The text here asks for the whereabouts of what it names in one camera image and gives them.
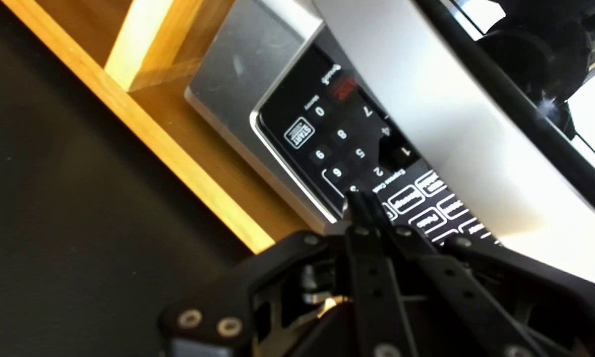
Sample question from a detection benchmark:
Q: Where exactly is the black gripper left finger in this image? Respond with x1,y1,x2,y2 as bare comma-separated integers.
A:
156,188,404,357

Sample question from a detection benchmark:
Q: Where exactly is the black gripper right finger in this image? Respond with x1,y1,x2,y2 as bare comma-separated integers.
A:
360,188,595,357

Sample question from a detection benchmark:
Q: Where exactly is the wooden microwave shelf unit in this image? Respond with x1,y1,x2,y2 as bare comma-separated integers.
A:
0,0,313,256

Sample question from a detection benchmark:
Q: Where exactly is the stainless steel black microwave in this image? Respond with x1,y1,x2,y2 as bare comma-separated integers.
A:
184,0,595,293

